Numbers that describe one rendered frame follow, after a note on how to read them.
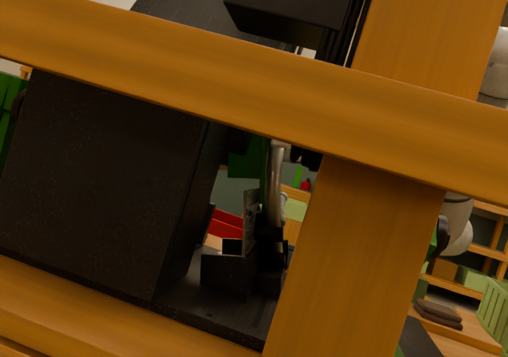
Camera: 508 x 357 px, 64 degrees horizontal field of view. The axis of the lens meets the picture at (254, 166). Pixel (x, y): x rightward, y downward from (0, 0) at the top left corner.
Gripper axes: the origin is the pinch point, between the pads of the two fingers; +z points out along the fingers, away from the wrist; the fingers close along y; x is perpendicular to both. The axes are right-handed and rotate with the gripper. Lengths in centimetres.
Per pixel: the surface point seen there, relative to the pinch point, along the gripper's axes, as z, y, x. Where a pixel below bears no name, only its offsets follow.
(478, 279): -225, -463, -263
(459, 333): -40, -44, 15
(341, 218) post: -9.0, 18.4, 31.9
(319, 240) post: -6.6, 16.5, 33.9
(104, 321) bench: 22.4, 2.6, 39.7
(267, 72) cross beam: -0.6, 32.8, 24.6
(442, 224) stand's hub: -25.3, 3.3, 19.9
